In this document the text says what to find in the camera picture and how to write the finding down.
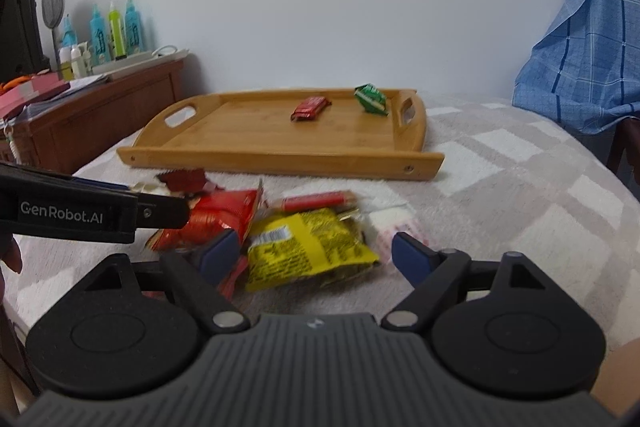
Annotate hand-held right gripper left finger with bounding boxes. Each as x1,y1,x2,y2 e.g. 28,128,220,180
82,229,251,335

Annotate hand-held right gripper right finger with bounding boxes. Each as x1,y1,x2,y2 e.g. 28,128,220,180
381,232,548,333

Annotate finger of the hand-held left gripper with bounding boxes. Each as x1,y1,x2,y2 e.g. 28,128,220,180
134,193,190,231
70,176,168,198

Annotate large red snack packet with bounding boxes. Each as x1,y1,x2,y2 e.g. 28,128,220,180
145,188,265,300

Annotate yellow snack packet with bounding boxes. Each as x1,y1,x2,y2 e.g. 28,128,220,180
245,207,382,293

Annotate wooden serving tray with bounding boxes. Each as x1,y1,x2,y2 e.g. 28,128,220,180
116,88,446,182

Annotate person's left hand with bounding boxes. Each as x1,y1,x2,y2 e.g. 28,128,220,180
0,236,24,276

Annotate white pink snack packet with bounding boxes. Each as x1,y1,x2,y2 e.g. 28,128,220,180
370,212,423,253

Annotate dark red snack wrapper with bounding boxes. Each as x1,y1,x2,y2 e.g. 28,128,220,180
156,167,226,198

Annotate wooden cabinet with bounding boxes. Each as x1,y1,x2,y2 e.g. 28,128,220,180
10,57,186,175

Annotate stack of papers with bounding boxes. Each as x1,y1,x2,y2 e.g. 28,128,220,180
20,74,111,109

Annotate red sausage stick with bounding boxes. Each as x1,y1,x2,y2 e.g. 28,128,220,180
280,190,356,213

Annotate white oval tray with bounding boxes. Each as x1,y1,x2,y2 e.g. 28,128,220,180
92,52,156,76

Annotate pink books and papers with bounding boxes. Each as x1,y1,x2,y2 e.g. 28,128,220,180
0,72,73,118

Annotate green spray bottle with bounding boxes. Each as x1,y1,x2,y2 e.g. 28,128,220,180
109,0,126,59

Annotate green snack packet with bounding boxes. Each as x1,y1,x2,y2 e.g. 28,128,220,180
354,84,388,116

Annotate small red snack packet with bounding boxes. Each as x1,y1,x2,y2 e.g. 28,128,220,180
291,96,332,122

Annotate person's leg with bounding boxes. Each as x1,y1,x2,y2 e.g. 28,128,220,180
590,341,640,427

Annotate blue checked cloth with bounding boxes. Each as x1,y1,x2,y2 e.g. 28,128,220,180
512,0,640,135

